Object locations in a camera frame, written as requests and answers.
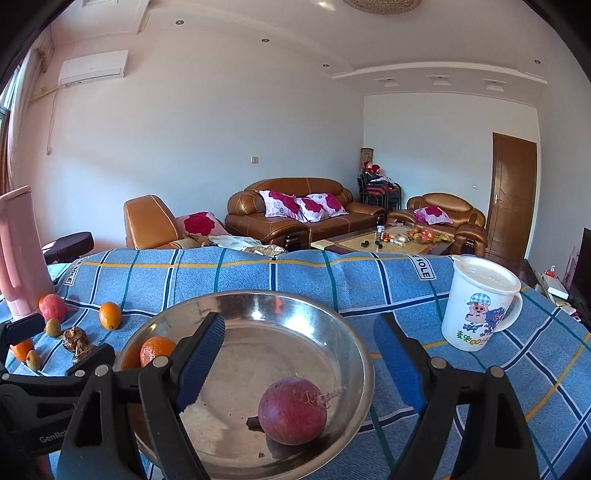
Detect brown leather armchair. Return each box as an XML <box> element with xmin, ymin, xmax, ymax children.
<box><xmin>123</xmin><ymin>195</ymin><xmax>197</xmax><ymax>250</ymax></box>
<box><xmin>387</xmin><ymin>192</ymin><xmax>488</xmax><ymax>257</ymax></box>

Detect floral pillow on far armchair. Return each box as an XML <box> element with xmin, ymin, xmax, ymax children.
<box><xmin>414</xmin><ymin>205</ymin><xmax>454</xmax><ymax>225</ymax></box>

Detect mandarin with stem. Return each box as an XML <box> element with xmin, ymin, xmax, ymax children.
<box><xmin>139</xmin><ymin>336</ymin><xmax>176</xmax><ymax>367</ymax></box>

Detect red pomegranate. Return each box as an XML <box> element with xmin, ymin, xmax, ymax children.
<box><xmin>38</xmin><ymin>294</ymin><xmax>76</xmax><ymax>323</ymax></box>

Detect brown leather armchair near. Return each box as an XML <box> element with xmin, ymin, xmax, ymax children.
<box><xmin>123</xmin><ymin>195</ymin><xmax>197</xmax><ymax>250</ymax></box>

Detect dark brown mangosteen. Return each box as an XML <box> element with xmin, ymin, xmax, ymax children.
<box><xmin>62</xmin><ymin>327</ymin><xmax>95</xmax><ymax>362</ymax></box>

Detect dark padded stool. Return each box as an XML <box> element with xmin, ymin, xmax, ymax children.
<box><xmin>42</xmin><ymin>232</ymin><xmax>94</xmax><ymax>265</ymax></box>

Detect wooden coffee table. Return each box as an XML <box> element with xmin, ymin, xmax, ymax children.
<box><xmin>311</xmin><ymin>224</ymin><xmax>454</xmax><ymax>255</ymax></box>

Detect green kiwi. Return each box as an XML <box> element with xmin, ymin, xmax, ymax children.
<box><xmin>25</xmin><ymin>349</ymin><xmax>41</xmax><ymax>371</ymax></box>
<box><xmin>45</xmin><ymin>319</ymin><xmax>62</xmax><ymax>338</ymax></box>

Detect white cartoon pig mug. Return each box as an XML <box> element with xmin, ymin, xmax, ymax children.
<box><xmin>442</xmin><ymin>255</ymin><xmax>523</xmax><ymax>352</ymax></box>

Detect large orange mandarin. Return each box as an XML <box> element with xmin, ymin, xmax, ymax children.
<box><xmin>10</xmin><ymin>339</ymin><xmax>34</xmax><ymax>362</ymax></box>

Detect window with metal frame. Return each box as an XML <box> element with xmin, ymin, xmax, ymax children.
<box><xmin>0</xmin><ymin>66</ymin><xmax>21</xmax><ymax>195</ymax></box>

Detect smooth oval orange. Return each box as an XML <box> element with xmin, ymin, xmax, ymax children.
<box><xmin>98</xmin><ymin>302</ymin><xmax>122</xmax><ymax>330</ymax></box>

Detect blue plaid tablecloth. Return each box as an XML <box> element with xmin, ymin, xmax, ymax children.
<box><xmin>0</xmin><ymin>246</ymin><xmax>591</xmax><ymax>480</ymax></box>

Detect white red floral pillow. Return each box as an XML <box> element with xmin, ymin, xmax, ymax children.
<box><xmin>259</xmin><ymin>190</ymin><xmax>305</xmax><ymax>223</ymax></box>

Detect pink thermos jug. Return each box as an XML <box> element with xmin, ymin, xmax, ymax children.
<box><xmin>0</xmin><ymin>185</ymin><xmax>54</xmax><ymax>320</ymax></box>

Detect red floral pillow near armchair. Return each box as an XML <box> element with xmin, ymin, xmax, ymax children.
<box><xmin>176</xmin><ymin>211</ymin><xmax>228</xmax><ymax>237</ymax></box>

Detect brown leather armchair far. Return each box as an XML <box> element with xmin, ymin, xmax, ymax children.
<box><xmin>387</xmin><ymin>192</ymin><xmax>488</xmax><ymax>257</ymax></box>

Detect steel round plate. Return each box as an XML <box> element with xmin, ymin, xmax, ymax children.
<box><xmin>115</xmin><ymin>290</ymin><xmax>375</xmax><ymax>479</ymax></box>

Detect brown leather three-seat sofa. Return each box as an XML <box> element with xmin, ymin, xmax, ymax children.
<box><xmin>224</xmin><ymin>177</ymin><xmax>386</xmax><ymax>250</ymax></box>

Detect brown wooden door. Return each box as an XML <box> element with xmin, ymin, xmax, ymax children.
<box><xmin>487</xmin><ymin>133</ymin><xmax>537</xmax><ymax>271</ymax></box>

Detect black stacked chairs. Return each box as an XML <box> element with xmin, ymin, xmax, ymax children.
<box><xmin>356</xmin><ymin>172</ymin><xmax>402</xmax><ymax>212</ymax></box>

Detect white air conditioner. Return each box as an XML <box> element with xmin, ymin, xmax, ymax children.
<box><xmin>58</xmin><ymin>50</ymin><xmax>129</xmax><ymax>87</ymax></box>

